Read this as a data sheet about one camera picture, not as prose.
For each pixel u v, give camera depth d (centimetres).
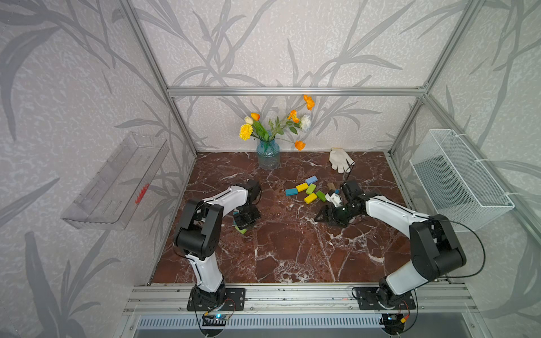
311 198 101
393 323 72
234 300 73
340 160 116
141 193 65
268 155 105
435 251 45
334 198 85
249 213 78
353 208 67
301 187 105
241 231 90
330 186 104
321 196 100
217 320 72
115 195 69
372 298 73
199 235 49
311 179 108
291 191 102
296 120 87
